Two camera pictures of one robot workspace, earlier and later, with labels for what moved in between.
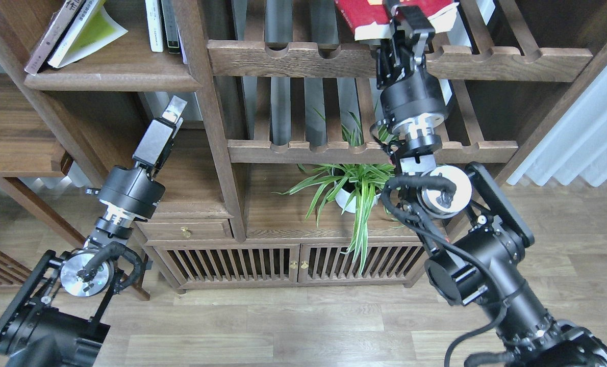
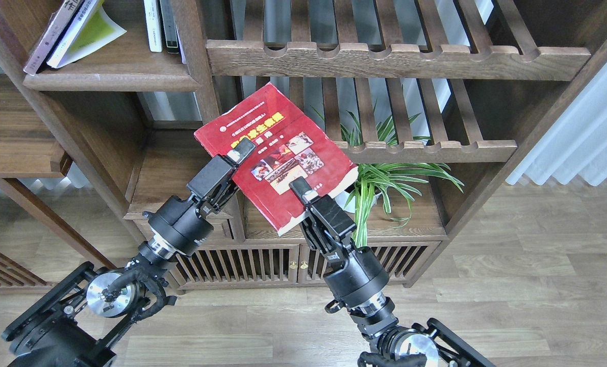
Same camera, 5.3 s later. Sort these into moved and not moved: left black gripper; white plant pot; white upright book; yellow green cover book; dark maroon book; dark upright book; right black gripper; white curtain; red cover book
Moved: left black gripper; red cover book; right black gripper
Not moved: dark maroon book; white curtain; yellow green cover book; white upright book; white plant pot; dark upright book
